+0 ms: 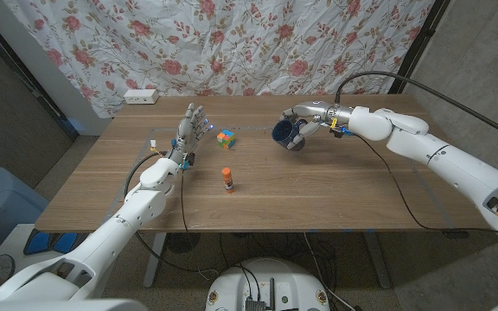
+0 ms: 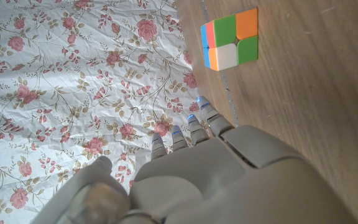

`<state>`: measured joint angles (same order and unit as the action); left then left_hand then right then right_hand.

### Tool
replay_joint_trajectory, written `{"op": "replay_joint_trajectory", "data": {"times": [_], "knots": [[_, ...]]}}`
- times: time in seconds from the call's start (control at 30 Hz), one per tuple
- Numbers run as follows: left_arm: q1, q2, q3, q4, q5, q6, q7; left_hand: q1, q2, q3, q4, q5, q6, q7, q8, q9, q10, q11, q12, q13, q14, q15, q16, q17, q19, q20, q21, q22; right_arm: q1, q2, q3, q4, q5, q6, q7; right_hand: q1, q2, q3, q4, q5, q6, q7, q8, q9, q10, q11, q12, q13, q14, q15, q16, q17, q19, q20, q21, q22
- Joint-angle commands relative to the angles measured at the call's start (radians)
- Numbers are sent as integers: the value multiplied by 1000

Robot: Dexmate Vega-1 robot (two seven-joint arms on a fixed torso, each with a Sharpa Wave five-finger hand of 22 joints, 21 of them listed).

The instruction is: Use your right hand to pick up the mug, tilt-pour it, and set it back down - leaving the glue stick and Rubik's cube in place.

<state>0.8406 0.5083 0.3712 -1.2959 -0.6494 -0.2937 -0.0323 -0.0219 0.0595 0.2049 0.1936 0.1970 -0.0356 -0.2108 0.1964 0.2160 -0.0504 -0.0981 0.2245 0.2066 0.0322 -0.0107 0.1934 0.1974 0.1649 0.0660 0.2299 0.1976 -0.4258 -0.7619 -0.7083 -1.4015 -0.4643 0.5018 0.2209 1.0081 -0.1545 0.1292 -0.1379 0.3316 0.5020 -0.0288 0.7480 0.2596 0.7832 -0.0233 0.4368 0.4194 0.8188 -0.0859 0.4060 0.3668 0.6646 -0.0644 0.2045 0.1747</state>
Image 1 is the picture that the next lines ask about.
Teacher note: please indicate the colourful Rubik's cube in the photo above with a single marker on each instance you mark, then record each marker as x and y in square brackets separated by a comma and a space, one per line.
[226, 139]

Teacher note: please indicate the white board with blue pads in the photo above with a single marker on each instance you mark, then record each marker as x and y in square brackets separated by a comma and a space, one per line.
[15, 242]

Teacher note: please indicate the orange glue stick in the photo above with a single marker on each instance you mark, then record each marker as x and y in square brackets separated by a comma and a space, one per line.
[227, 179]

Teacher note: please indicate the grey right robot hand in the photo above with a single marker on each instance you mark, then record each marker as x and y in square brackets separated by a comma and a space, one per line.
[318, 111]

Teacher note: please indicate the black round fan base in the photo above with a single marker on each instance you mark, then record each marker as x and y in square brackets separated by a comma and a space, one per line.
[183, 243]

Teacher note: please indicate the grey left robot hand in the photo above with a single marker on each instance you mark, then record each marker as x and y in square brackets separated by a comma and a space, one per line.
[186, 131]

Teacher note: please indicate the blue plastic bin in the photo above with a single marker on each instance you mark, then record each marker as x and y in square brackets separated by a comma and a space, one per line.
[2, 207]

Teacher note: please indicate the white power strip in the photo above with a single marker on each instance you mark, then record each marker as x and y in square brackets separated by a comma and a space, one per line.
[141, 96]

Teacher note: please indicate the dark blue ceramic mug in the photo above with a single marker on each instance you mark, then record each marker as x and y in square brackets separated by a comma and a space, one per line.
[283, 131]

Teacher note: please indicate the grey table leg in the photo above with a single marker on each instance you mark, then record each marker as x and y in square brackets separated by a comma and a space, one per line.
[378, 263]

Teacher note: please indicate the black backdrop stand pole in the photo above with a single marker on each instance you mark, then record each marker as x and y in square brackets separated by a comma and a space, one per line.
[417, 43]
[28, 82]

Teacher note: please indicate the floral backdrop cloth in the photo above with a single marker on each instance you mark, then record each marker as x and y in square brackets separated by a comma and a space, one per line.
[231, 43]

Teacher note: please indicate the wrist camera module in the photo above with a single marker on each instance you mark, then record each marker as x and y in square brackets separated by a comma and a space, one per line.
[187, 160]
[340, 130]

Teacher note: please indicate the white table leg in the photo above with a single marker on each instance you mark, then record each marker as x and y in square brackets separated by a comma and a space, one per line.
[154, 259]

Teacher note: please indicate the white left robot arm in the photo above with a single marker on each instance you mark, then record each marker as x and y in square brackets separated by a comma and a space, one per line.
[141, 211]

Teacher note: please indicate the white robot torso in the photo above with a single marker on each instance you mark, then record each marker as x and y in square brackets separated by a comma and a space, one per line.
[266, 281]

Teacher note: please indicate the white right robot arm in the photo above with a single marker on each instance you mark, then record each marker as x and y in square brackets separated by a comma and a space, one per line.
[448, 160]

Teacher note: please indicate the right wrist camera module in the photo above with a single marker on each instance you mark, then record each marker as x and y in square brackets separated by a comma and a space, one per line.
[340, 130]

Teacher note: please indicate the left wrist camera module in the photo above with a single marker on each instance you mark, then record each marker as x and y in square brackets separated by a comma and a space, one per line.
[187, 160]

